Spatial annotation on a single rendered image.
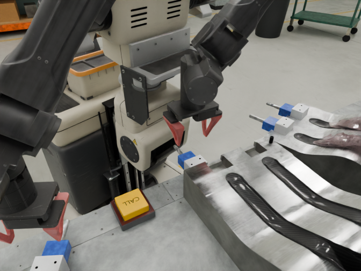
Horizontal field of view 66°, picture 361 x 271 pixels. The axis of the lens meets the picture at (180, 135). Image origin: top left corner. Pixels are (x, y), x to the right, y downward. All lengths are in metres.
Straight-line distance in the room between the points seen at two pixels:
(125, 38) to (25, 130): 0.46
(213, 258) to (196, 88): 0.34
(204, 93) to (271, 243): 0.29
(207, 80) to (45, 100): 0.27
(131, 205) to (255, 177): 0.28
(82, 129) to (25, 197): 0.68
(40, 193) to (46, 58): 0.23
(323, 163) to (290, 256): 0.35
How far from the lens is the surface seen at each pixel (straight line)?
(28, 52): 0.32
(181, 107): 0.61
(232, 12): 0.55
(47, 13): 0.30
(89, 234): 0.67
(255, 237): 0.55
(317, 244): 0.54
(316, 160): 0.80
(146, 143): 0.88
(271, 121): 0.88
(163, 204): 0.69
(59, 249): 0.62
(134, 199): 0.66
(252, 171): 0.66
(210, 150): 2.10
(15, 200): 0.44
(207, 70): 0.49
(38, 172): 2.14
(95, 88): 1.12
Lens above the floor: 1.33
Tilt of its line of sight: 37 degrees down
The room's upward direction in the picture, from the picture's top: straight up
